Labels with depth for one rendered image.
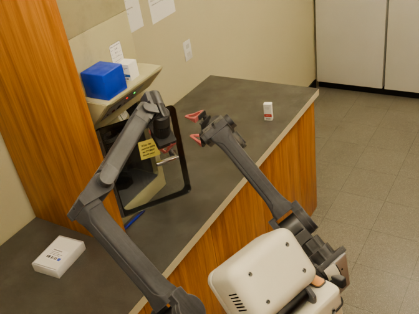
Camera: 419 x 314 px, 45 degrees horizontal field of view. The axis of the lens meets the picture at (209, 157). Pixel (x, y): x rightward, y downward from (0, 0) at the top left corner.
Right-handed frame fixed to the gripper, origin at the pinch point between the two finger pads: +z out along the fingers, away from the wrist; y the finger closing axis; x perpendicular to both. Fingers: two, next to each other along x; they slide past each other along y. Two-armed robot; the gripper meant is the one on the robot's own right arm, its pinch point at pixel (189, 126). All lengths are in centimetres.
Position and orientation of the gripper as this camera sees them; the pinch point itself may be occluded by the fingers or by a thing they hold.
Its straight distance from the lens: 208.2
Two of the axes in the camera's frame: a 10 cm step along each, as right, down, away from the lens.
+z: -8.4, -1.9, 5.1
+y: -1.9, -7.8, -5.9
